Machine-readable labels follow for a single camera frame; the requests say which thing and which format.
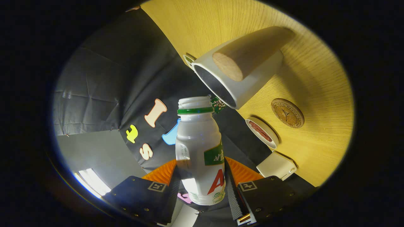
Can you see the red meat slices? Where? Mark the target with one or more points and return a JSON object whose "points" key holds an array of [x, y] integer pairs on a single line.
{"points": [[260, 130]]}

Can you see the round beige plate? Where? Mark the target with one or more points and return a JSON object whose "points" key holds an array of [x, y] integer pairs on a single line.
{"points": [[273, 138]]}

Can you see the wooden table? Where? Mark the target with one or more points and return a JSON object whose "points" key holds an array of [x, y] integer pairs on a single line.
{"points": [[315, 78]]}

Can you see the cream toaster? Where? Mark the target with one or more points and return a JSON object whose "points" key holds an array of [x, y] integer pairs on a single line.
{"points": [[274, 165]]}

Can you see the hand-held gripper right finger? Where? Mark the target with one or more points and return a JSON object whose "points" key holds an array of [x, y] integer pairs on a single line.
{"points": [[233, 198]]}

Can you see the black backdrop cloth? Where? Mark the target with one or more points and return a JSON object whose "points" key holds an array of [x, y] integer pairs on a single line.
{"points": [[110, 78]]}

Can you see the round cork coaster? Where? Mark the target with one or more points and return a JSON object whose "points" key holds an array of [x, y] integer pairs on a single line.
{"points": [[288, 113]]}

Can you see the white divided tray of beans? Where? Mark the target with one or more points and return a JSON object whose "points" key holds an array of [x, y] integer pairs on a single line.
{"points": [[188, 60]]}

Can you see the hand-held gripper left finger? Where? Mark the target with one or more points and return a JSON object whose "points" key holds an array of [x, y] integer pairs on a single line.
{"points": [[169, 205]]}

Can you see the clear plastic water bottle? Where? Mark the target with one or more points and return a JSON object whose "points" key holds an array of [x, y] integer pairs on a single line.
{"points": [[218, 105]]}

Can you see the white juice bottle green collar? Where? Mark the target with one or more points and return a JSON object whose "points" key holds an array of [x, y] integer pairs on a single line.
{"points": [[195, 142]]}

